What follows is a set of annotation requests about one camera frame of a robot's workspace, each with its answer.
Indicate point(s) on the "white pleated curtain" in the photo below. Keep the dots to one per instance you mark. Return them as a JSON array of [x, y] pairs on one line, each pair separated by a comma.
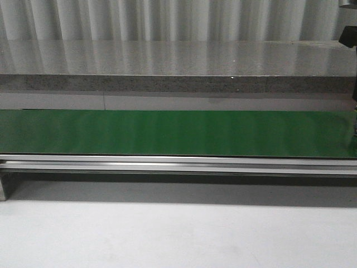
[[174, 20]]

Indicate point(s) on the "green conveyor belt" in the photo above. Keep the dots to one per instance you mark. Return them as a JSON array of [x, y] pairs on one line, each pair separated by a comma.
[[189, 133]]

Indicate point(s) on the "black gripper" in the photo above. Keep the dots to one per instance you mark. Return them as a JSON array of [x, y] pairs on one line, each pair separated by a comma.
[[348, 36]]

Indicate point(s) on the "aluminium conveyor frame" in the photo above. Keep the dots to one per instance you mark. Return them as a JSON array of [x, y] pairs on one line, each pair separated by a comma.
[[276, 181]]

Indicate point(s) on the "grey granite ledge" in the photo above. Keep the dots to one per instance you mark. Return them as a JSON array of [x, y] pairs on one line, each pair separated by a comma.
[[233, 67]]

